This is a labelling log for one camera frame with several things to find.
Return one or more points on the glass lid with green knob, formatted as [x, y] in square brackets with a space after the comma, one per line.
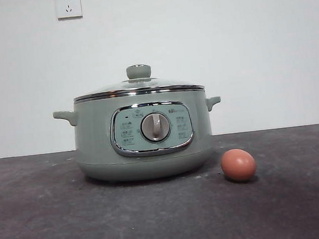
[138, 71]

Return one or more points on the brown egg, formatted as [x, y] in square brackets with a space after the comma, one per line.
[238, 165]

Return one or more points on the green electric cooking pot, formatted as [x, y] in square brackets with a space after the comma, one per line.
[93, 138]

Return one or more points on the white wall socket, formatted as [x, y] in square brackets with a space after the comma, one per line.
[68, 5]

